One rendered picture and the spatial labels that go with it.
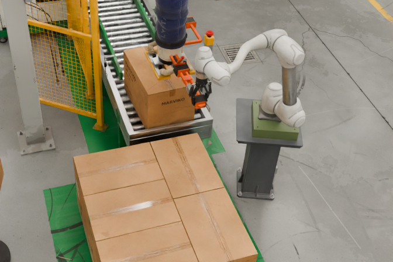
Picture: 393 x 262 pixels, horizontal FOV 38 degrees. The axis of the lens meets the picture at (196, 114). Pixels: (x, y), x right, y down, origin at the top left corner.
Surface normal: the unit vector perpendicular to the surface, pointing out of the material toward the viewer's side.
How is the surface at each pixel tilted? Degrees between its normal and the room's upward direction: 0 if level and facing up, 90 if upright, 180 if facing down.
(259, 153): 90
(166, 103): 90
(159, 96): 90
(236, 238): 0
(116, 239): 0
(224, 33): 0
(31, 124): 90
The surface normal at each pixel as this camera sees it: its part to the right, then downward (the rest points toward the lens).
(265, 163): -0.04, 0.66
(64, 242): 0.07, -0.74
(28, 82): 0.35, 0.65
